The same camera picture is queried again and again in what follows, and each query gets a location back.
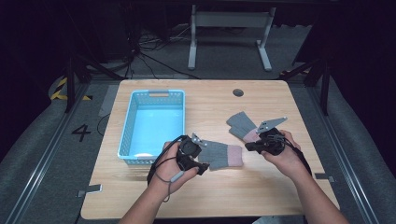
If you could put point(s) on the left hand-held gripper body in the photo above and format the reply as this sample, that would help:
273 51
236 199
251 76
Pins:
186 149

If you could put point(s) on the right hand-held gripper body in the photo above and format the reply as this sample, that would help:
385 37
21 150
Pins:
274 141

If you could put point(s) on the grey glove pink cuff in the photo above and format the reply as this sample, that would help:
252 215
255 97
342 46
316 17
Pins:
241 126
222 155

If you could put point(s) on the light blue plastic basket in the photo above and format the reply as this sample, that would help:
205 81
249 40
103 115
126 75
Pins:
155 124

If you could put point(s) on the person's right hand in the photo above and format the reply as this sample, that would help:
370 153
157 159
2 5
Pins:
291 161

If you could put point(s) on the person's left hand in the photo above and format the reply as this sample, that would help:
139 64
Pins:
166 174

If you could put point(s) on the round table grommet hole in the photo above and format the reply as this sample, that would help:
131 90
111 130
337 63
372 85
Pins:
238 92

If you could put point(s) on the black metal stand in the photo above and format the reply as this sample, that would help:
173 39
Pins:
325 90
70 84

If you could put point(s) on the grey floor tape patch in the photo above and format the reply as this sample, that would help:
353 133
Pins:
107 102

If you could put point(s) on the aluminium floor rail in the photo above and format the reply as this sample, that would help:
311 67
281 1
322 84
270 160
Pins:
342 155
46 155

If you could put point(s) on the white metal desk frame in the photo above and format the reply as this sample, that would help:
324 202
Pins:
230 19

